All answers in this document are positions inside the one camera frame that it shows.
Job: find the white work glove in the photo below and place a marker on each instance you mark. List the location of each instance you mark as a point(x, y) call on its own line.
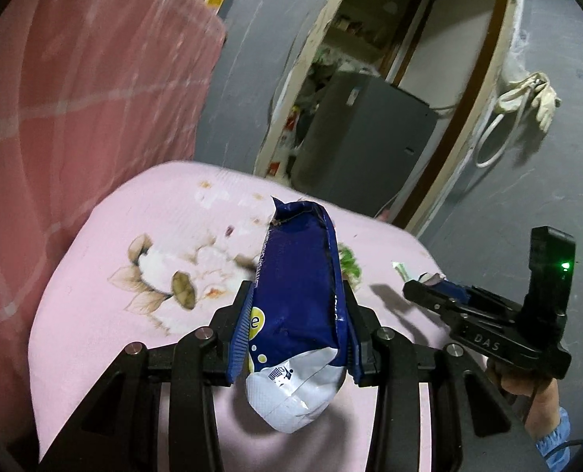
point(535, 93)

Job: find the blue and white snack bag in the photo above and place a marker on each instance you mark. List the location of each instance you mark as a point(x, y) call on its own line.
point(296, 305)

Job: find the pink floral blanket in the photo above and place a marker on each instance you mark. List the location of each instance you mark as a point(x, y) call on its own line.
point(183, 255)

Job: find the pink checked towel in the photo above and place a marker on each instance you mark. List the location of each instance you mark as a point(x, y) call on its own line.
point(75, 108)

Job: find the red and white bag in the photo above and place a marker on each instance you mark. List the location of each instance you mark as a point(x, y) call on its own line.
point(291, 130)

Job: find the person's right forearm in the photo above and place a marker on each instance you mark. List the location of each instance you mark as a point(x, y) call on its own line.
point(554, 435)

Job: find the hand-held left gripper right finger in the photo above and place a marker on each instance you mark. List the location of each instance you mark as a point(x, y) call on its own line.
point(354, 339)

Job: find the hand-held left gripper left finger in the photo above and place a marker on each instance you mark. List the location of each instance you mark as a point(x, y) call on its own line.
point(239, 337)

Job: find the person's right hand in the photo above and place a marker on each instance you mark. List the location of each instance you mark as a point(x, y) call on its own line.
point(522, 388)

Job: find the wooden door frame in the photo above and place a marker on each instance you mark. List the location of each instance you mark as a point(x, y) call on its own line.
point(473, 123)

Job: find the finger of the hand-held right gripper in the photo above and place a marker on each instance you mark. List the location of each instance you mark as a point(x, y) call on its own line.
point(431, 301)
point(456, 292)

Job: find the white and green wrapper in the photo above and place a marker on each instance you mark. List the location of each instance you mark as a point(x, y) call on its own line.
point(401, 271)

